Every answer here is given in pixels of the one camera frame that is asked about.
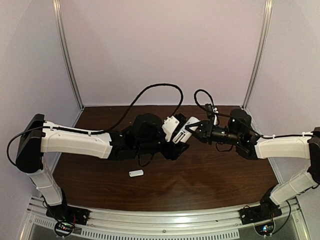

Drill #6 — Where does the white remote control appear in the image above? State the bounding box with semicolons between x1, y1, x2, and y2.
172;116;200;144

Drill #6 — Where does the white battery cover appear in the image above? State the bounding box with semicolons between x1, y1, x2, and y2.
128;169;144;178

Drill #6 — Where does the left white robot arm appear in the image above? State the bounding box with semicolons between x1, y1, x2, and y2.
15;113;191;218

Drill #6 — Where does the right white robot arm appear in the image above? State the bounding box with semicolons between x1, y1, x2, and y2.
185;108;320;215

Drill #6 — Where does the right circuit board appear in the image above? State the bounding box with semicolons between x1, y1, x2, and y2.
253;220;275;238

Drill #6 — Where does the circuit board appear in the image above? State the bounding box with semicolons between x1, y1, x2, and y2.
53;221;75;238
253;220;275;238

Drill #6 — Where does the left circuit board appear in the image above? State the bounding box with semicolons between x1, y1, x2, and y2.
53;221;75;238

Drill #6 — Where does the right black cable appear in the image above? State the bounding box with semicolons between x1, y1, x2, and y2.
193;89;316;140

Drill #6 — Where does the black cable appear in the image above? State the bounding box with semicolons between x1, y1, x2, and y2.
193;89;316;140
6;83;184;168

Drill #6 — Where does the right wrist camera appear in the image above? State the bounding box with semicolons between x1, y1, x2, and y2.
204;103;220;126

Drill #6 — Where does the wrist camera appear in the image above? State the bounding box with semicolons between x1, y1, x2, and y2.
204;103;220;126
161;113;187;144

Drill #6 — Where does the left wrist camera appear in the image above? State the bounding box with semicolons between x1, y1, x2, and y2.
161;113;187;144

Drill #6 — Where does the left black cable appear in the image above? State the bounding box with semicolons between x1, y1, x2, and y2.
6;83;184;168

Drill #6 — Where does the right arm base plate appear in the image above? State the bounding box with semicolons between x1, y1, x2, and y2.
238;203;282;225

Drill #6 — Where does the front aluminium rail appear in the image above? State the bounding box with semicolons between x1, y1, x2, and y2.
23;196;305;240

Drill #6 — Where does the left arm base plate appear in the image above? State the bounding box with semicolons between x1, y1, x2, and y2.
46;204;90;226

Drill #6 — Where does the right aluminium frame post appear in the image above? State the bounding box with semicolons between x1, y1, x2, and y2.
242;0;273;109

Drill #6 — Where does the aluminium frame post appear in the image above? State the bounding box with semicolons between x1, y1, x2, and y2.
52;0;84;110
242;0;273;109

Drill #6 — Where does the left aluminium frame post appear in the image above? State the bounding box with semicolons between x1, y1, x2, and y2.
52;0;84;110

